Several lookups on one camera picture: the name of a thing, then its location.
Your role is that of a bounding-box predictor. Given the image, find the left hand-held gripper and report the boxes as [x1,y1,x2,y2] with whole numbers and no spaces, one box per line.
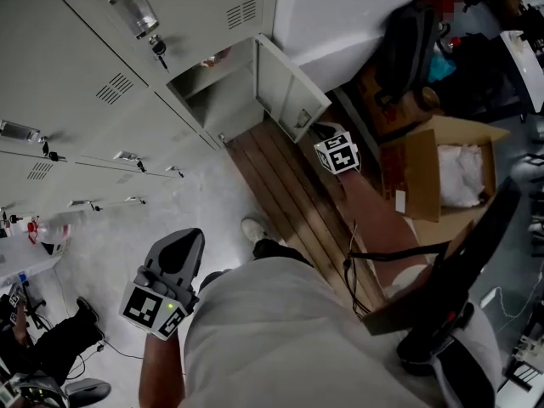
[117,226,207,342]

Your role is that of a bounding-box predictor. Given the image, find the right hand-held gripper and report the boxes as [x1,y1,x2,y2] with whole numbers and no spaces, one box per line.
[312,121,361,176]

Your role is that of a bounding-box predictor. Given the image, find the grey metal locker door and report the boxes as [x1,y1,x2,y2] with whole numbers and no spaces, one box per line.
[0,0,150,163]
[253,33,333,145]

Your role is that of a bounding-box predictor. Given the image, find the person's right forearm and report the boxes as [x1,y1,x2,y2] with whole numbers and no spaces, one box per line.
[337,170,435,301]

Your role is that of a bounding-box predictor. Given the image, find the person's left forearm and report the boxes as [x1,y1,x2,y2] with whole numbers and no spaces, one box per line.
[138,331,190,408]

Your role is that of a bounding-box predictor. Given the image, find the open brown cardboard box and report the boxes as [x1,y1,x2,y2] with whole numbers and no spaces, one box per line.
[377,115,511,246]

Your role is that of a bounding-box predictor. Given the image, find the brown wooden slat pallet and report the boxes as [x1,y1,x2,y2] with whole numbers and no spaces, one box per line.
[224,89,390,314]

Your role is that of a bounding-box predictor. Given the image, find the closed red-printed cardboard box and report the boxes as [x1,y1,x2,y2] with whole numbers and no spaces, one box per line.
[354,64,426,139]

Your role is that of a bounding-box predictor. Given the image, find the grey office chair seat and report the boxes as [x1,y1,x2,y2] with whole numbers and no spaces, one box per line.
[63,377,112,404]

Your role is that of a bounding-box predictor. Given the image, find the brass round object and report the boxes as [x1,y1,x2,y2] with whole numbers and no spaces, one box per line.
[420,86,441,110]

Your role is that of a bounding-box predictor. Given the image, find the small white black-faced device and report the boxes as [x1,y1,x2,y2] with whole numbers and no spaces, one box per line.
[40,238,69,257]

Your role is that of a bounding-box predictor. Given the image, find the person's right white shoe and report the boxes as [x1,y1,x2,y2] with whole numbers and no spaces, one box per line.
[241,217,271,246]

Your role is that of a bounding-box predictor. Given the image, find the person's black trousers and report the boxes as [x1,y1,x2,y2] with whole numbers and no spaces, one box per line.
[199,238,315,292]

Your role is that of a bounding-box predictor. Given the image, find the clear jug red cap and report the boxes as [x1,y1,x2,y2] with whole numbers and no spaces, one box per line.
[27,217,73,246]

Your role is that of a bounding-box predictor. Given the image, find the white plastic wrapping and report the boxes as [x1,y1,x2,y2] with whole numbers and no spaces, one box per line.
[437,142,488,208]

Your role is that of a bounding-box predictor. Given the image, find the black backpack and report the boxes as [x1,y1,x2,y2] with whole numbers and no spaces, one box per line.
[373,2,441,110]

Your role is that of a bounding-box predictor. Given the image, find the person's white shirt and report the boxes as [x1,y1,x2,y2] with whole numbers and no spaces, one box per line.
[180,256,502,408]

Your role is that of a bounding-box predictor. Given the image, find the teal bag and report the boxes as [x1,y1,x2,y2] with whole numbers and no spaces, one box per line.
[427,53,458,83]

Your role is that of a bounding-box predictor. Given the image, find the large white box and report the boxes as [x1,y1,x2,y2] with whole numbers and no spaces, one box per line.
[271,0,439,70]

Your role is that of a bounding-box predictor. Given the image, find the black bag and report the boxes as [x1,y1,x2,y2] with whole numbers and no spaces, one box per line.
[450,31,507,110]

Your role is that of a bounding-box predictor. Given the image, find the black tablet screen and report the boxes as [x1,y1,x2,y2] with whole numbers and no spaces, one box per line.
[360,175,524,359]

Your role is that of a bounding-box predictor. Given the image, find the white desk black legs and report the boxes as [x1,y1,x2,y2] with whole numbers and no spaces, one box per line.
[499,30,544,114]

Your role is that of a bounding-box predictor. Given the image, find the group of black chairs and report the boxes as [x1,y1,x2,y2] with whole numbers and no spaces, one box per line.
[524,150,544,257]

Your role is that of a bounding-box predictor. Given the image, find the white black striped device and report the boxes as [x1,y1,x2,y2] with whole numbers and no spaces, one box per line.
[503,333,544,393]

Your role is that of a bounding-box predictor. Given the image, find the black power cable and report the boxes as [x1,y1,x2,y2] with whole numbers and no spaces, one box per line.
[95,340,145,361]

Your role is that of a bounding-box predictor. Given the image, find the black strap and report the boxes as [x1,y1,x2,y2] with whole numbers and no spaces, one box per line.
[347,240,451,265]

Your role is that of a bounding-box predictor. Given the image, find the white charger with cable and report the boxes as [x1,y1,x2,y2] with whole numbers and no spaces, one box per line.
[479,286,532,333]

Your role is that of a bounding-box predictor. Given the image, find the black tablet mount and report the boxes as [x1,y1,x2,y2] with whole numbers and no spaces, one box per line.
[397,302,477,377]

